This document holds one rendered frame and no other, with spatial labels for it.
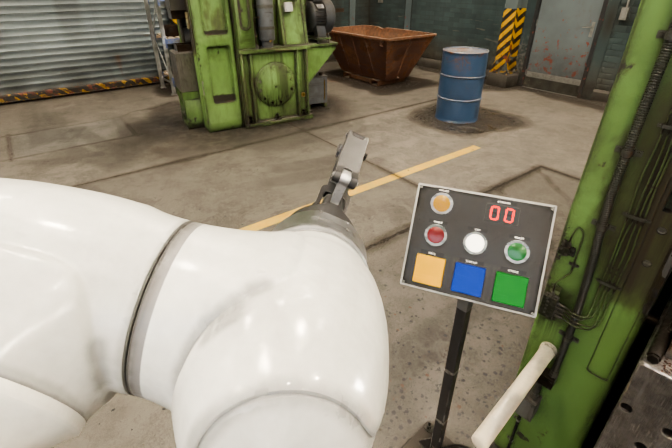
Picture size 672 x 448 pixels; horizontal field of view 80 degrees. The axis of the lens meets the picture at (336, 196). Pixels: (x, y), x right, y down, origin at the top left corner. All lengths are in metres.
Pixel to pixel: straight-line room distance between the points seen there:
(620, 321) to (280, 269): 1.28
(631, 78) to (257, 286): 1.07
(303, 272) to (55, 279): 0.11
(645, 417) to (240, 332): 1.20
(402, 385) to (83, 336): 1.95
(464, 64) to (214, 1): 3.02
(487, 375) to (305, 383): 2.10
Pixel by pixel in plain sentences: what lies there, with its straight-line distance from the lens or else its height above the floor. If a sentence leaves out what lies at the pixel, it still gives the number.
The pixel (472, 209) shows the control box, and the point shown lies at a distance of 1.10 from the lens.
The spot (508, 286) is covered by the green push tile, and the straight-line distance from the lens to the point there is 1.11.
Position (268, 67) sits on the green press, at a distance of 5.25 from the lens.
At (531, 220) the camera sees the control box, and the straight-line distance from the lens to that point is 1.11.
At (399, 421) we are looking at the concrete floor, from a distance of 2.02.
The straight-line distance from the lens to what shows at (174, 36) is 7.39.
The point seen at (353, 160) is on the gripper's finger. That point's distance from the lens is 0.42.
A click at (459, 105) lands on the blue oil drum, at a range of 5.57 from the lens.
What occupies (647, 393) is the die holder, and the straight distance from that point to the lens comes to 1.27.
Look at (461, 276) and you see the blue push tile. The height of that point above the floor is 1.01.
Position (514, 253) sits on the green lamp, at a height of 1.09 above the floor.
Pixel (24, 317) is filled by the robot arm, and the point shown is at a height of 1.56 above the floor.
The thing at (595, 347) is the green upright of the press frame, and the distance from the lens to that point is 1.50.
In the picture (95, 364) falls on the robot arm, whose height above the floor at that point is 1.52.
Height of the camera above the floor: 1.69
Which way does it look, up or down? 28 degrees down
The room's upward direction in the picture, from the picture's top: straight up
